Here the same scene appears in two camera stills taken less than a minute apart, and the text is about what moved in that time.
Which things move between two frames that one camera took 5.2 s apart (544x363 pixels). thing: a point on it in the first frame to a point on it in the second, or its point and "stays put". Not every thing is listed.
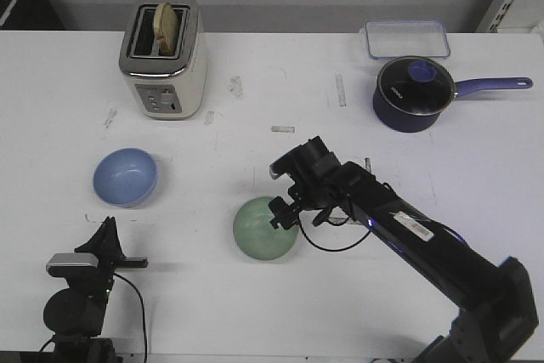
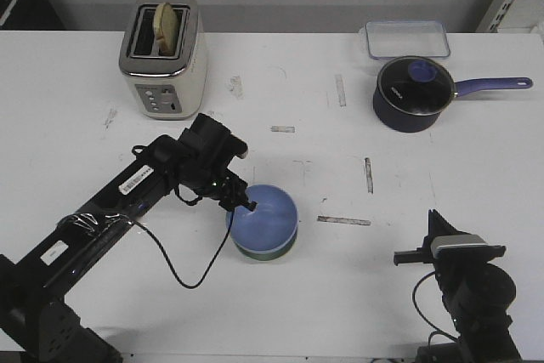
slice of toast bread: x=165 y=28 stays put
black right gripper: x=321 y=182 to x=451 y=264
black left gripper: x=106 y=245 to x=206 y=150
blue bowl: x=125 y=178 to x=272 y=224
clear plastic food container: x=405 y=39 stays put
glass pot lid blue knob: x=416 y=85 stays put
